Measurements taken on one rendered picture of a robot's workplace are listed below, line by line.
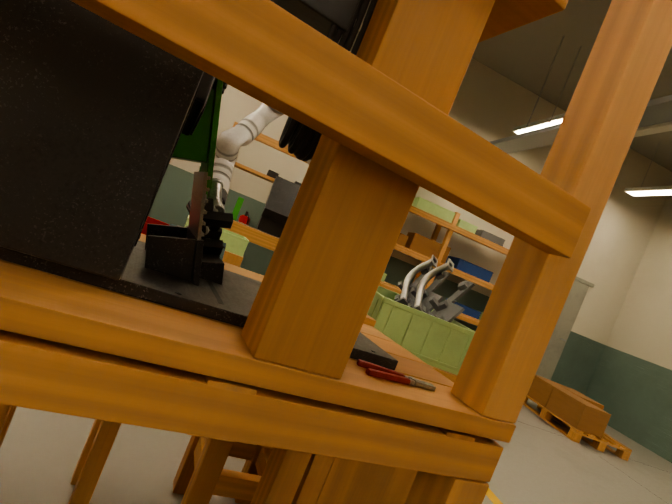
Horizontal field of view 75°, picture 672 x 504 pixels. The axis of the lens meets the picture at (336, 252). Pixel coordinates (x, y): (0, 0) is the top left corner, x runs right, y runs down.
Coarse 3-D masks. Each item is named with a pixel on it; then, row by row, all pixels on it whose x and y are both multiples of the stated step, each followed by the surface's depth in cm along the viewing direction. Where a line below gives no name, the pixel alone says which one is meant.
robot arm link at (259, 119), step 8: (264, 104) 152; (256, 112) 145; (264, 112) 149; (272, 112) 152; (280, 112) 153; (248, 120) 139; (256, 120) 141; (264, 120) 145; (272, 120) 152; (256, 128) 140; (256, 136) 142
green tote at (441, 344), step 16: (384, 288) 215; (384, 304) 152; (400, 304) 153; (384, 320) 153; (400, 320) 154; (416, 320) 155; (432, 320) 156; (400, 336) 154; (416, 336) 156; (432, 336) 157; (448, 336) 158; (464, 336) 159; (416, 352) 156; (432, 352) 157; (448, 352) 158; (464, 352) 159; (448, 368) 159
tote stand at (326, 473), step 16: (320, 464) 149; (336, 464) 150; (352, 464) 152; (368, 464) 153; (304, 480) 148; (320, 480) 149; (336, 480) 151; (352, 480) 152; (368, 480) 154; (384, 480) 155; (400, 480) 157; (304, 496) 149; (320, 496) 150; (336, 496) 152; (352, 496) 153; (368, 496) 155; (384, 496) 156; (400, 496) 158
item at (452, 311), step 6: (462, 282) 174; (468, 282) 176; (462, 288) 173; (468, 288) 172; (456, 294) 174; (462, 294) 172; (450, 300) 173; (456, 300) 172; (450, 306) 169; (456, 306) 166; (432, 312) 175; (438, 312) 171; (444, 312) 168; (450, 312) 165; (456, 312) 162; (444, 318) 164; (450, 318) 161
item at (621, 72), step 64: (384, 0) 62; (448, 0) 60; (640, 0) 78; (384, 64) 58; (448, 64) 62; (640, 64) 77; (576, 128) 80; (320, 192) 58; (384, 192) 61; (576, 192) 76; (320, 256) 59; (384, 256) 63; (512, 256) 83; (576, 256) 79; (256, 320) 61; (320, 320) 61; (512, 320) 78; (512, 384) 78
